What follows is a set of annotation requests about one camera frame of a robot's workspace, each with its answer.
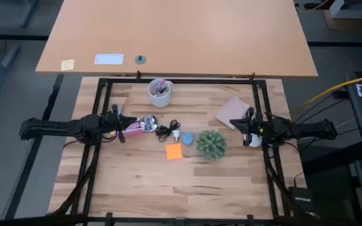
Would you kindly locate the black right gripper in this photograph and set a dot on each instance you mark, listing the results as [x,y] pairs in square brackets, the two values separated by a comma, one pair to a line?
[258,127]

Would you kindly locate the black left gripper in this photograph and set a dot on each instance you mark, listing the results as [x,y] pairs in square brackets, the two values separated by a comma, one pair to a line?
[113,120]

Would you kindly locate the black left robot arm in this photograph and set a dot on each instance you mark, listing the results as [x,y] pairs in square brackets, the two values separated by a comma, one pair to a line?
[52,128]

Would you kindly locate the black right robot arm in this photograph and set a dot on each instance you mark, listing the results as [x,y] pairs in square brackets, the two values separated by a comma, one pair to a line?
[306,129]

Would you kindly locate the pink case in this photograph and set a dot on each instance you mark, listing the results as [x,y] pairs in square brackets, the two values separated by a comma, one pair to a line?
[134,129]

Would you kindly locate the white ribbed mug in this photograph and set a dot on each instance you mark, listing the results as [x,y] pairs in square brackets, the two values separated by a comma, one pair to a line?
[159,100]

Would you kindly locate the green succulent in patterned pot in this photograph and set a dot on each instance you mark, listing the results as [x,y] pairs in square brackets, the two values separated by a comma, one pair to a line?
[211,145]

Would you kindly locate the pink pen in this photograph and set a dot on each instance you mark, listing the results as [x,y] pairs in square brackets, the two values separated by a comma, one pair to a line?
[162,84]

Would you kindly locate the small white light bulb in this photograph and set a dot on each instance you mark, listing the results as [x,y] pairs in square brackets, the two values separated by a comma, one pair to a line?
[176,134]

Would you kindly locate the orange sticky note pad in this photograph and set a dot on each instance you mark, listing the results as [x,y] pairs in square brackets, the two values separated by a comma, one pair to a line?
[174,151]

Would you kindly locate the blue patterned bowl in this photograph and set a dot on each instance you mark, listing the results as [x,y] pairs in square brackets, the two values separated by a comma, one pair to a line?
[188,138]

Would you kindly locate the grey desk grommet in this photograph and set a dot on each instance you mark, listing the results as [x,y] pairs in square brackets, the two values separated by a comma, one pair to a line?
[140,59]

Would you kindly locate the white card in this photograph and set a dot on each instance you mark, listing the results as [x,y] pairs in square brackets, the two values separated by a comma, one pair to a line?
[109,59]

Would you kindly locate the yellow sticky note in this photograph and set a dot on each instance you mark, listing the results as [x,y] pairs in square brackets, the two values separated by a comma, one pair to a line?
[67,65]

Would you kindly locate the light wooden desk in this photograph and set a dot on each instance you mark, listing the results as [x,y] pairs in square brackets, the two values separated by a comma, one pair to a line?
[181,31]

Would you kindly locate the grey box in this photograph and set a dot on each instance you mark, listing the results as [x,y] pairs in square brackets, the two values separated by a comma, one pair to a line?
[347,11]

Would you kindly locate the black aluminium table frame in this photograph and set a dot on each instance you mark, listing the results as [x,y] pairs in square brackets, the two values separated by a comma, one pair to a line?
[181,80]

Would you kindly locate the black network switch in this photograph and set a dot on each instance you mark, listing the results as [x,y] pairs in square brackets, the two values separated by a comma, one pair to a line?
[302,199]

